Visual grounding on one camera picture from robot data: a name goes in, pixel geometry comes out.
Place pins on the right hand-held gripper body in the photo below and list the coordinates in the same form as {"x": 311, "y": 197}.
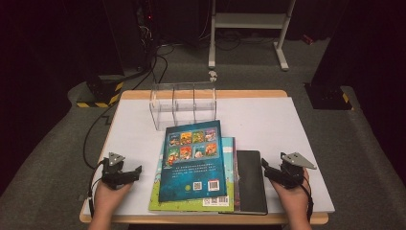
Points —
{"x": 292, "y": 175}

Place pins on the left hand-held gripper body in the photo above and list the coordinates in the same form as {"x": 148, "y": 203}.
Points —
{"x": 113, "y": 174}

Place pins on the light blue green picture book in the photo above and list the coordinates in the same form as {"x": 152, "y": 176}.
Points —
{"x": 228, "y": 191}

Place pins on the dark blue picture book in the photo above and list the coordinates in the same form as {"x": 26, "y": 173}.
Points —
{"x": 191, "y": 166}

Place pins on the clear acrylic book rack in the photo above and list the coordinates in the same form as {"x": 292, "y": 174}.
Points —
{"x": 183, "y": 108}

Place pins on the person's right hand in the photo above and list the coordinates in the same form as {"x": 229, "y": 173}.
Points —
{"x": 295, "y": 201}

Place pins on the person's left hand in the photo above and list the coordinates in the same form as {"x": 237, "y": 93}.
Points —
{"x": 107, "y": 199}

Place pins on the black notebook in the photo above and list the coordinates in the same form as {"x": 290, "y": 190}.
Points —
{"x": 252, "y": 182}

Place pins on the black yellow striped base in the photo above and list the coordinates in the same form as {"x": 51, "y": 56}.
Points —
{"x": 330, "y": 97}
{"x": 102, "y": 92}

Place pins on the small white floor plug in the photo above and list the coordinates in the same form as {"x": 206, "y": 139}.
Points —
{"x": 213, "y": 76}

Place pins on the small red floor object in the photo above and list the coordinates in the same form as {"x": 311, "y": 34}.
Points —
{"x": 308, "y": 39}

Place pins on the black computer tower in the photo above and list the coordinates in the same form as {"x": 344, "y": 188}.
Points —
{"x": 146, "y": 35}

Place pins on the white metal stand frame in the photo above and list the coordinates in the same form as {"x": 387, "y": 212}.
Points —
{"x": 250, "y": 20}

